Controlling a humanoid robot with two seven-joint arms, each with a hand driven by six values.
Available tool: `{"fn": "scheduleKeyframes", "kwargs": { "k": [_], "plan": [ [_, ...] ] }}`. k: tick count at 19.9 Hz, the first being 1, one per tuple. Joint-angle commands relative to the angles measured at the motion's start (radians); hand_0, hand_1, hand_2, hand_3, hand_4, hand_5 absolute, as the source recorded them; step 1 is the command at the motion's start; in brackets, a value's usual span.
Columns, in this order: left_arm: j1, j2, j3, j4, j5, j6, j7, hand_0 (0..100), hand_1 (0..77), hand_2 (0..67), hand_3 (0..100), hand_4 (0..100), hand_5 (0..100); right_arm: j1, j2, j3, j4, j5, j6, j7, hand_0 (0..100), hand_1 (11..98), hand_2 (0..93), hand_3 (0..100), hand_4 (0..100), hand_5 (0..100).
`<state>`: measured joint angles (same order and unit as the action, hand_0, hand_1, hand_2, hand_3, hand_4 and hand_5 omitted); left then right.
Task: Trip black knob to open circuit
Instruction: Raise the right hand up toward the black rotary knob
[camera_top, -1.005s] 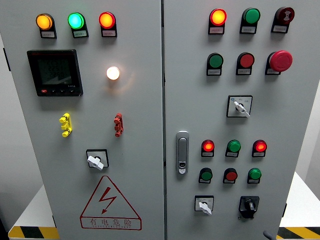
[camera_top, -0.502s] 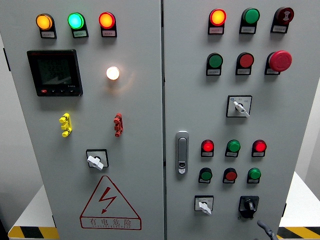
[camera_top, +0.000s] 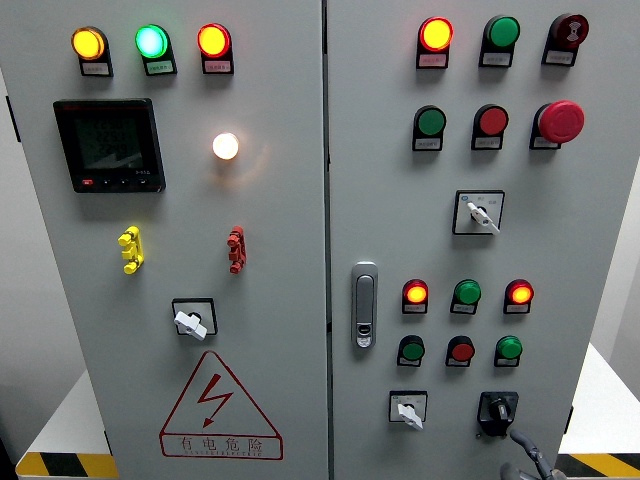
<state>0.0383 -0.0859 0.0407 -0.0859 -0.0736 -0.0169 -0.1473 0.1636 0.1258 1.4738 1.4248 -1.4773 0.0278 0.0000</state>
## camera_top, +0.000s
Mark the white-handle turn switch plain plate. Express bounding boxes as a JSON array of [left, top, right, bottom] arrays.
[[171, 297, 219, 342]]

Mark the small green lamp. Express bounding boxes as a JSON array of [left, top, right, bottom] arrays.
[[453, 278, 483, 306], [495, 335, 524, 361]]

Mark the white indicator lamp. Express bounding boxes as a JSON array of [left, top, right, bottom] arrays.
[[211, 131, 241, 161]]

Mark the large white-handle turn switch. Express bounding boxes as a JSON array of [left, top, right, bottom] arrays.
[[452, 189, 506, 237]]

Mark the grey cabinet door with display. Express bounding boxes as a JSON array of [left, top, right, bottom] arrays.
[[0, 0, 330, 480]]

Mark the small yellow handle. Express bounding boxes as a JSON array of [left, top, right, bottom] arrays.
[[117, 225, 146, 275]]

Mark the red warning triangle sign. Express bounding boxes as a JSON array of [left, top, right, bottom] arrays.
[[159, 349, 284, 461]]

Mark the small white-handle turn switch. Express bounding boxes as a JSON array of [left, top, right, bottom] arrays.
[[388, 390, 429, 431]]

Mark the small red handle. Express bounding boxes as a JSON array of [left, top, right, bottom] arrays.
[[226, 225, 247, 275]]

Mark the large red indicator lamp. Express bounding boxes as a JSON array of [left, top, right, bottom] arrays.
[[196, 22, 233, 60], [417, 16, 455, 53]]

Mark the large yellow indicator lamp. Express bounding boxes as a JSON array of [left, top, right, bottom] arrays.
[[70, 25, 108, 62]]

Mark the large red push button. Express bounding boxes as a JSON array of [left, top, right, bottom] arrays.
[[473, 103, 510, 137]]

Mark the black yellow striped tape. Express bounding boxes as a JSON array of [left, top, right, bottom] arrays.
[[14, 452, 119, 480], [555, 453, 640, 479]]

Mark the small red push button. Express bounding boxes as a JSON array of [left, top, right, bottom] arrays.
[[447, 335, 476, 363]]

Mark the black digital display meter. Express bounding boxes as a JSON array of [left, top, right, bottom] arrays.
[[52, 97, 167, 194]]

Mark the silver door lock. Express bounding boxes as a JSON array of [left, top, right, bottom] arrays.
[[350, 260, 379, 350]]

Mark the small red lamp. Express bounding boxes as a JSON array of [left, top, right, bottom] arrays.
[[504, 278, 535, 306], [402, 278, 430, 305]]

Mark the large green push button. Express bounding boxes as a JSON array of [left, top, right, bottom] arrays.
[[413, 104, 448, 138], [483, 14, 521, 50]]

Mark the dark red buzzer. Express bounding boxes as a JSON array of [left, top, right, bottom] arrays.
[[549, 13, 590, 51]]

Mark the small green push button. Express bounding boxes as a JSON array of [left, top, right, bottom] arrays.
[[399, 334, 426, 362]]

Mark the black knob turn switch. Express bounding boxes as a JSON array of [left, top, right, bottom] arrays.
[[476, 391, 520, 439]]

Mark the large green lit lamp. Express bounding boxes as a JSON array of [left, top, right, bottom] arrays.
[[134, 23, 171, 60]]

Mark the grey cabinet door with lock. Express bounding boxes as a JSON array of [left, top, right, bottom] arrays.
[[326, 0, 640, 480]]

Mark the large red stop button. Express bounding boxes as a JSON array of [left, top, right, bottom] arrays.
[[530, 99, 586, 149]]

